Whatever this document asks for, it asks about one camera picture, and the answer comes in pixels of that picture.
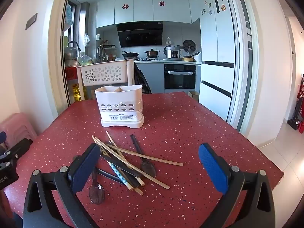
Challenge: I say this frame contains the gold foil packets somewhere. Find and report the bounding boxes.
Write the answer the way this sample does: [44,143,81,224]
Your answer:
[71,83,83,101]

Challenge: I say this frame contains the pile of wooden chopsticks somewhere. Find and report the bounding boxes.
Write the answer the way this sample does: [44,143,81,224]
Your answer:
[92,135,171,190]

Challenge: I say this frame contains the grey wall switch panel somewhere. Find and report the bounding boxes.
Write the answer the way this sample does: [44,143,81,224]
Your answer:
[25,13,38,30]

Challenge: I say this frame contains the blue white patterned chopstick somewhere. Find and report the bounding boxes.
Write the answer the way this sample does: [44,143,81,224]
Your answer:
[106,160,131,185]

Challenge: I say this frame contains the black kitchen faucet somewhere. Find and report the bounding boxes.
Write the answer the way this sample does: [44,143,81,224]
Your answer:
[67,41,81,53]

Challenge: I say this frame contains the red fire extinguisher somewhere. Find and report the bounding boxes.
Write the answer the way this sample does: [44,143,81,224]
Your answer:
[294,75,304,134]

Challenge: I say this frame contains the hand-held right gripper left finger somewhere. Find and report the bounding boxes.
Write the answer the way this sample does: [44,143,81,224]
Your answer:
[23,143,101,228]

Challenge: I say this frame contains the black wok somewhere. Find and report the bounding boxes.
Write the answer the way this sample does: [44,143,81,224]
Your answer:
[122,51,140,59]

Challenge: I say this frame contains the dark translucent plastic spoon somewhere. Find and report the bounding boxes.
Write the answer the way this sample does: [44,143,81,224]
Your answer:
[89,167,105,205]
[130,134,157,178]

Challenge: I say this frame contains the red plastic basket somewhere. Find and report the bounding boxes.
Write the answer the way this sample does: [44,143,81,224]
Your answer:
[65,66,79,80]

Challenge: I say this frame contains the round black compartment pan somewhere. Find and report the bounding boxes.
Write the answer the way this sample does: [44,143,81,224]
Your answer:
[183,39,197,53]

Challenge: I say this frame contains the grey lower cabinets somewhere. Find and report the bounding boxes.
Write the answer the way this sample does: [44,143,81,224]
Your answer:
[134,60,202,94]

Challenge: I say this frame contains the blue white hanging package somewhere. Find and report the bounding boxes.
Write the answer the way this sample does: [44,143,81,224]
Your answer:
[65,4,73,27]

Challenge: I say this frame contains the pink plastic stool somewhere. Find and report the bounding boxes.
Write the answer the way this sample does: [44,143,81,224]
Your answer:
[0,112,38,149]

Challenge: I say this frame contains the steel bowl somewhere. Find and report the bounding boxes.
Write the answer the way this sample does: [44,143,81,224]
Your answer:
[65,58,82,68]

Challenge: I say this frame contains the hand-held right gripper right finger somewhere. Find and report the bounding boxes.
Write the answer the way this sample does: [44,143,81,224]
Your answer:
[199,143,276,228]

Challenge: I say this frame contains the white perforated basket cart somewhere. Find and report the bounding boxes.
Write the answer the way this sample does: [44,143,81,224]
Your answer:
[76,59,135,101]

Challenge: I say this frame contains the black built-in oven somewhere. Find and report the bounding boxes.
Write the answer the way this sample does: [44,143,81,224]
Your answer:
[164,64,196,90]

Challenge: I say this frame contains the silver rice cooker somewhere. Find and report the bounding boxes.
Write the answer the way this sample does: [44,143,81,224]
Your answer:
[164,45,182,60]

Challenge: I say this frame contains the white upper cabinets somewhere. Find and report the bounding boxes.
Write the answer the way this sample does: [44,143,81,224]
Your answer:
[96,0,200,28]

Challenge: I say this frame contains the black plastic bag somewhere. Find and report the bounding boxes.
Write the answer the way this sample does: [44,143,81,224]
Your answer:
[134,62,152,94]

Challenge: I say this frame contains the black range hood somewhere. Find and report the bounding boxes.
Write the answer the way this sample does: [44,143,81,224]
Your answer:
[116,21,164,48]

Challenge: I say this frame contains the white refrigerator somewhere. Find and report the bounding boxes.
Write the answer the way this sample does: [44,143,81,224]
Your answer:
[196,0,241,124]

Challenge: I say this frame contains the gas stove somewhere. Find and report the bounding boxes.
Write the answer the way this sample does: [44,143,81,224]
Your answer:
[123,56,160,61]

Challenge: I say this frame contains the white plastic utensil holder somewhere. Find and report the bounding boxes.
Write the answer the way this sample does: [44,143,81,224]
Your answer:
[95,85,145,129]

